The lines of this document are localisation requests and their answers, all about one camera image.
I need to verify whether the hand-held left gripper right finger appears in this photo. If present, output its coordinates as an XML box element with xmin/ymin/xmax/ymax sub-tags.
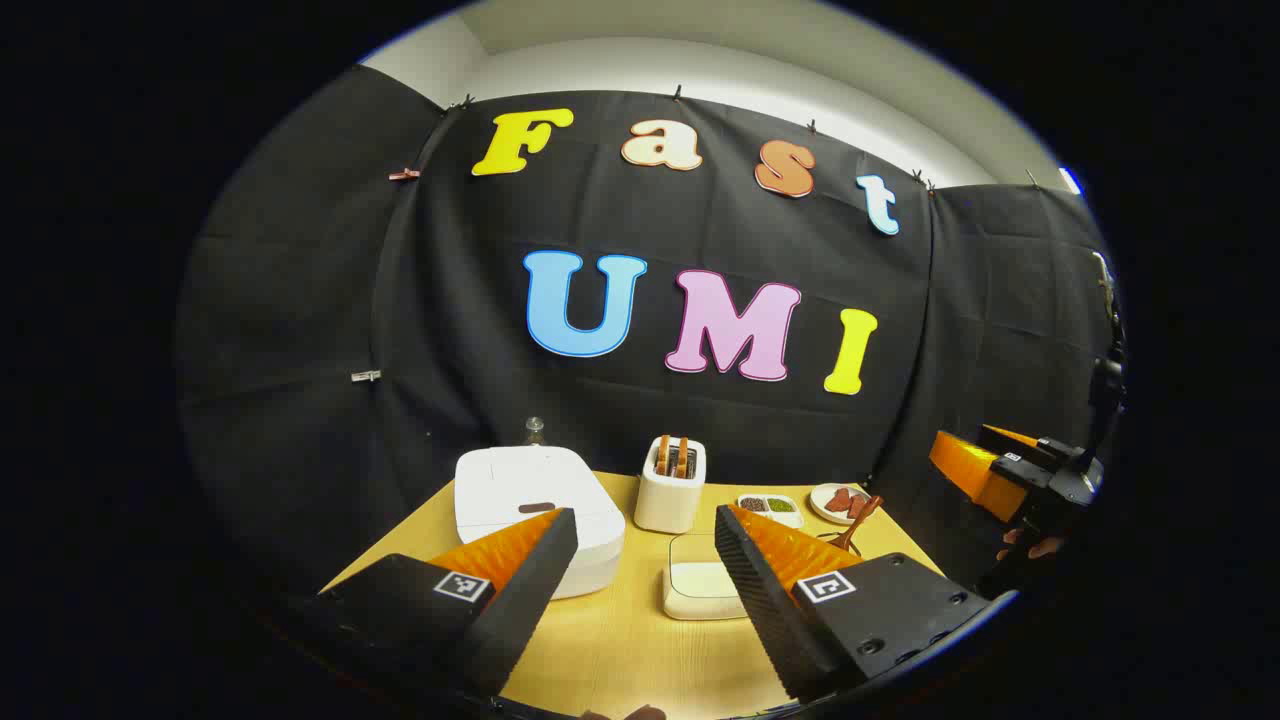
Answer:
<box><xmin>714</xmin><ymin>503</ymin><xmax>991</xmax><ymax>703</ymax></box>

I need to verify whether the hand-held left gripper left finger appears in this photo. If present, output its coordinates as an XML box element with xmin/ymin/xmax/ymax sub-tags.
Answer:
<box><xmin>318</xmin><ymin>507</ymin><xmax>579</xmax><ymax>699</ymax></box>

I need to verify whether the white rice box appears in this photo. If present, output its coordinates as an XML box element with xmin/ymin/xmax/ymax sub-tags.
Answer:
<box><xmin>662</xmin><ymin>533</ymin><xmax>746</xmax><ymax>621</ymax></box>

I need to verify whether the white rice cooker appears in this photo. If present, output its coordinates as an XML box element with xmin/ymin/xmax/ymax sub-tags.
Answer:
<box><xmin>454</xmin><ymin>446</ymin><xmax>627</xmax><ymax>601</ymax></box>

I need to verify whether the brown wooden spoon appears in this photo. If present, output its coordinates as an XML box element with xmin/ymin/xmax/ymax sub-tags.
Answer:
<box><xmin>828</xmin><ymin>496</ymin><xmax>885</xmax><ymax>553</ymax></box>

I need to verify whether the white divided grain dish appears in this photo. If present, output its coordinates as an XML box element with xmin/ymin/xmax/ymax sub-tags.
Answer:
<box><xmin>737</xmin><ymin>494</ymin><xmax>804</xmax><ymax>529</ymax></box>

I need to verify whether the white round plate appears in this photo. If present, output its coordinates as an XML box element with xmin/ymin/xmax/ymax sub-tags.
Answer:
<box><xmin>809</xmin><ymin>483</ymin><xmax>873</xmax><ymax>526</ymax></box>

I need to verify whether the white toaster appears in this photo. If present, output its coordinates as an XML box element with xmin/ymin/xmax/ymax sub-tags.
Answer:
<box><xmin>634</xmin><ymin>435</ymin><xmax>708</xmax><ymax>534</ymax></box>

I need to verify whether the black backdrop cloth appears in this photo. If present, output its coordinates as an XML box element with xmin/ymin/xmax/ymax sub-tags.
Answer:
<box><xmin>175</xmin><ymin>65</ymin><xmax>1126</xmax><ymax>601</ymax></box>

